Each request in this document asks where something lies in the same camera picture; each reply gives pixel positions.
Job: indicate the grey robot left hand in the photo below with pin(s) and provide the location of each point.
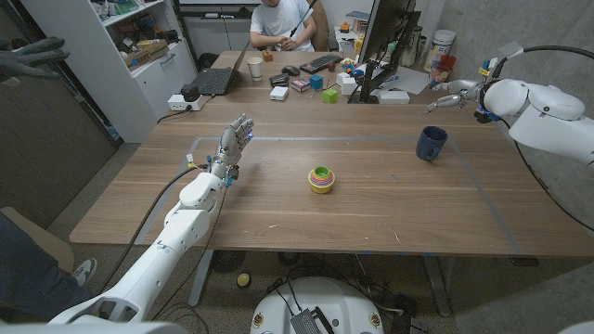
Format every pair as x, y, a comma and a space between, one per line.
230, 144

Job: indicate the dark blue mug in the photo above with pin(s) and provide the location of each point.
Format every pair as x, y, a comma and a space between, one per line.
429, 144

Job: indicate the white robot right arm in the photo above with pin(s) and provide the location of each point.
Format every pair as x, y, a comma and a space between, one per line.
543, 111

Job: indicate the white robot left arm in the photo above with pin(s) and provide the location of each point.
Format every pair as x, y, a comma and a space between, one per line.
181, 232

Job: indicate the white paper cup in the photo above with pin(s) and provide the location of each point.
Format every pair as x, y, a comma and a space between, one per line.
254, 69

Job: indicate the colourful stacking cups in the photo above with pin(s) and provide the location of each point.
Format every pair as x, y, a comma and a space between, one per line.
321, 181

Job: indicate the clear plastic cup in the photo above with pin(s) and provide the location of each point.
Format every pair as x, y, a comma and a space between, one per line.
437, 76

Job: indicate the person's black gloved hand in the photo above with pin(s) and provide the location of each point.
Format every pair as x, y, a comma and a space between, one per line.
28, 58

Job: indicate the red cup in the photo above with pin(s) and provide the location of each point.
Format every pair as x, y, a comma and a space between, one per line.
448, 62

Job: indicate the black power adapter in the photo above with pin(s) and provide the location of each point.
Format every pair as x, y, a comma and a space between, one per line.
190, 92

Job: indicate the white power strip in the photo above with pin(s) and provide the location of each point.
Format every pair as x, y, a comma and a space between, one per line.
178, 103

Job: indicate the black laptop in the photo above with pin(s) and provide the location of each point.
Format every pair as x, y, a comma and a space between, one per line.
213, 80

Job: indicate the small white adapter box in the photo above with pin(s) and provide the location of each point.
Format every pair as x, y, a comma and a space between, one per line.
279, 93

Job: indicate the black wallet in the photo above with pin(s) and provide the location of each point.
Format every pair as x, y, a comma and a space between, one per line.
279, 80

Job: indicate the pink box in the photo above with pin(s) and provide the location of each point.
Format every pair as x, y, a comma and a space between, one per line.
300, 85

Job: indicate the black computer mouse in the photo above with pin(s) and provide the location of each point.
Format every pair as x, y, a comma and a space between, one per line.
291, 70

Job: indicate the orange-brown block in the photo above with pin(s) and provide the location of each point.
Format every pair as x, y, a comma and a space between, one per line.
267, 56

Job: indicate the teal cube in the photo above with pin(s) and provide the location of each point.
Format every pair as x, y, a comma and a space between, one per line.
316, 82

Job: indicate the green cube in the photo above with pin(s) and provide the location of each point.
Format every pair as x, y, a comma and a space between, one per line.
330, 96

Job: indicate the black round fan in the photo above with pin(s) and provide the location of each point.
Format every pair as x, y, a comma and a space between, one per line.
227, 260

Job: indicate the black keyboard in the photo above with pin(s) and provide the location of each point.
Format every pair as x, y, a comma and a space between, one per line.
320, 63

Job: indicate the cardboard box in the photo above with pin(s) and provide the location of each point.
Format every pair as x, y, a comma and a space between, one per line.
146, 53

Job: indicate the white shelf cabinet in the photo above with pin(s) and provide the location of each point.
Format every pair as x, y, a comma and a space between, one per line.
116, 93

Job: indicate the white cube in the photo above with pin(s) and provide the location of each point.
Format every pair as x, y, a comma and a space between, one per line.
342, 78
349, 88

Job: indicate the seated person white shirt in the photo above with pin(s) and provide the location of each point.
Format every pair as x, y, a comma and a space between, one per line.
280, 21

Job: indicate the yellow ball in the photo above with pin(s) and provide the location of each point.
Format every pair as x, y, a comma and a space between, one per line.
243, 280

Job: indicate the grey table leg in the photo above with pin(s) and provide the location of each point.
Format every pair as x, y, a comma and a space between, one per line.
438, 287
200, 278

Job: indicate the black grabber stick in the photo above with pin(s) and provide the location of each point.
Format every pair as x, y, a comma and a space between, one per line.
301, 18

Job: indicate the brown chair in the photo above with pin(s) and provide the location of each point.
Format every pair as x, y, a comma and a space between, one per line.
320, 28

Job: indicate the flat white box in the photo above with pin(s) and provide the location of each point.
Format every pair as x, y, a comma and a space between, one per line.
393, 97

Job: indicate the white robot torso base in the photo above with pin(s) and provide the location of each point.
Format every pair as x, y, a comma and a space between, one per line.
320, 301

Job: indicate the white paper sheet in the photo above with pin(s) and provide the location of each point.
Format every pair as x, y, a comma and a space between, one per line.
408, 79

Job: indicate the white sneaker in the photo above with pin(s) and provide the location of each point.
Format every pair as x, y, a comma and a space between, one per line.
85, 270

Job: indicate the black computer monitor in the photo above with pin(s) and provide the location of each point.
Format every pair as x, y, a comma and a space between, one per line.
385, 23

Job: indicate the tan seat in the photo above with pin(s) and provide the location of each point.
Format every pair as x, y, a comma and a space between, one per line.
46, 241

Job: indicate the white canister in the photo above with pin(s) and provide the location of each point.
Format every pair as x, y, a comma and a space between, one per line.
438, 46

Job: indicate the standing person blue trousers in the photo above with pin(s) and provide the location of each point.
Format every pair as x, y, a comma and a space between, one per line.
32, 278

